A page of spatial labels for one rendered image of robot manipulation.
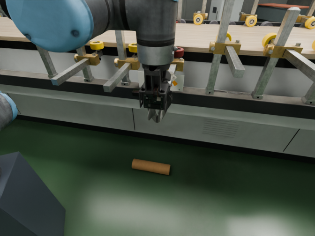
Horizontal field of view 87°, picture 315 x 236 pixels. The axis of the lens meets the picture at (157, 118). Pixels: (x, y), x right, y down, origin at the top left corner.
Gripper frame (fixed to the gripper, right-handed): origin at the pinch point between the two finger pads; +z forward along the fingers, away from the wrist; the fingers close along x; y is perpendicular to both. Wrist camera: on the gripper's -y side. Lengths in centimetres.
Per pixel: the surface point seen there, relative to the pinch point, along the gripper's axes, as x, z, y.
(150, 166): -12, 75, -32
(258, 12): 207, 31, -664
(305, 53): 67, -8, -60
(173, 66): 0.5, -3.6, -37.7
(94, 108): -71, 51, -65
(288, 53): 49, -13, -38
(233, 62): 23.7, -13.6, -20.3
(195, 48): 10, -7, -60
